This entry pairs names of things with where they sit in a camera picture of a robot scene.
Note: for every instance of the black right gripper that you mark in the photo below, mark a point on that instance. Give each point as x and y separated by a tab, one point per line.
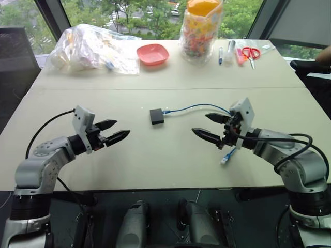
231	131

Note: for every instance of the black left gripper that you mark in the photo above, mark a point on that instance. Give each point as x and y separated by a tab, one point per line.
95	139

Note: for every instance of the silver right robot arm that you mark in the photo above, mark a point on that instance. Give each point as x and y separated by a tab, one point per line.
292	165

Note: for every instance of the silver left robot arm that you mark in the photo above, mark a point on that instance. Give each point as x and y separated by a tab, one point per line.
38	168

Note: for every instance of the small black box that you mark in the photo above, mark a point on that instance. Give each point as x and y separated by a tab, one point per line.
156	116

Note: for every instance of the blue pen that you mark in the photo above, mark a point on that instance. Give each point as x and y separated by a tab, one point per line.
220	55

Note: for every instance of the pink highlighter marker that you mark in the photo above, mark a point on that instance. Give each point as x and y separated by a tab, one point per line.
239	56

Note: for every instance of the clear plastic tube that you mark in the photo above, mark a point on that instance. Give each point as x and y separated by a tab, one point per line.
229	51

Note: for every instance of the clear plastic bag of items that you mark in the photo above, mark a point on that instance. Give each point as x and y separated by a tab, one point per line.
90	50

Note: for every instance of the pink plastic bowl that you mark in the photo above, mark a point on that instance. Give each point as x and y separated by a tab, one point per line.
152	54

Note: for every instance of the small clear plastic packet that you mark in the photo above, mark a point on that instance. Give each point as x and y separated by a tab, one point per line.
266	47

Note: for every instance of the bag of colourful candy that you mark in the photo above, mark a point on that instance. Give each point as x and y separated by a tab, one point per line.
200	31

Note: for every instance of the grey robot left leg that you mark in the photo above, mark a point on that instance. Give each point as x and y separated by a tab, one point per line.
134	224

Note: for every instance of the grey robot leg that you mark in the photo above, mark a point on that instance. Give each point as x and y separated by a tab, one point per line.
134	224
199	224

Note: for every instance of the grey robot right leg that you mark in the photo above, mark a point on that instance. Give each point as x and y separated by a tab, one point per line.
199	224

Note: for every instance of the black mesh chair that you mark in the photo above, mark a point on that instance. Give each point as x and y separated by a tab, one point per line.
15	72

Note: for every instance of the black office chair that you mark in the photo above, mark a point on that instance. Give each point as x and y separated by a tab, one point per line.
314	77

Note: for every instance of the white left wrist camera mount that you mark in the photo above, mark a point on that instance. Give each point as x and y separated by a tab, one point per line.
82	121

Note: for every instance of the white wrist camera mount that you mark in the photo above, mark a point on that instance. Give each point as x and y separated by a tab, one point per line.
82	121
245	116

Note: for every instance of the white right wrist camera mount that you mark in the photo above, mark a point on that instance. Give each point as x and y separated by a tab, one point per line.
245	116

